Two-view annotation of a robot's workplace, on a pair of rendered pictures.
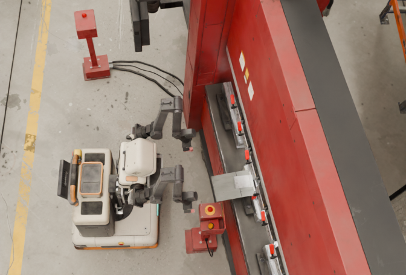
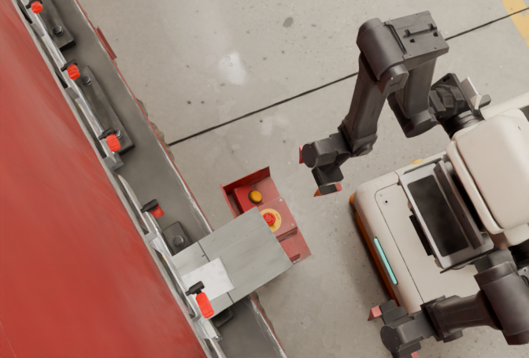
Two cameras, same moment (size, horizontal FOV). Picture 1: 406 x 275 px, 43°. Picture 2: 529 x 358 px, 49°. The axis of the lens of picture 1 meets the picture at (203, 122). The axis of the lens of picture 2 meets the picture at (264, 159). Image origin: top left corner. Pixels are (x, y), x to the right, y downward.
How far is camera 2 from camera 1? 2.27 m
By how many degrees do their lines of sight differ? 43
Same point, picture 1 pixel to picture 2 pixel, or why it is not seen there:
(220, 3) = not seen: outside the picture
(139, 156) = (519, 146)
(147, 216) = (393, 226)
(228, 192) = (235, 239)
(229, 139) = not seen: outside the picture
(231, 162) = (257, 348)
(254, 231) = (150, 195)
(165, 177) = (421, 22)
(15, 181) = not seen: outside the picture
